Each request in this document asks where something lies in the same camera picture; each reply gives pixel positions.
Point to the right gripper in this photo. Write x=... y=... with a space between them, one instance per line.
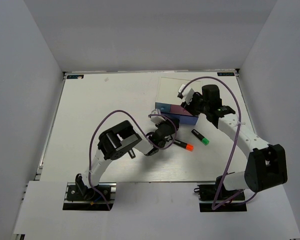
x=190 y=107

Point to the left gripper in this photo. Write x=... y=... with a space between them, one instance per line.
x=167 y=121

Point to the blue small drawer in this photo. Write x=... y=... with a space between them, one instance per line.
x=163 y=107

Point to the pink drawer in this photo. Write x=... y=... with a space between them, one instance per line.
x=179 y=110

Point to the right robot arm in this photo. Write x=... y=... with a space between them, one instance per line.
x=266 y=163

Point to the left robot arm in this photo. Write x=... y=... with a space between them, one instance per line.
x=117 y=141

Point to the orange highlighter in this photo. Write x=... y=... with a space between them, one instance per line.
x=184 y=145

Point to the white drawer cabinet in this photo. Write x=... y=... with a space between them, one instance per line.
x=167 y=90

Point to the green highlighter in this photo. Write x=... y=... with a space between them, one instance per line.
x=200 y=137

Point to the pink highlighter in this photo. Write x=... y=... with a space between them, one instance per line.
x=131 y=154

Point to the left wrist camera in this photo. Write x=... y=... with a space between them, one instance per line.
x=156 y=116

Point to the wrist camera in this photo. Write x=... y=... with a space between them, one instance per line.
x=185 y=93
x=156 y=116

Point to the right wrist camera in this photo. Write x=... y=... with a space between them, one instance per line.
x=185 y=93

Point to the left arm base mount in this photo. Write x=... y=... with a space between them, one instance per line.
x=93 y=201

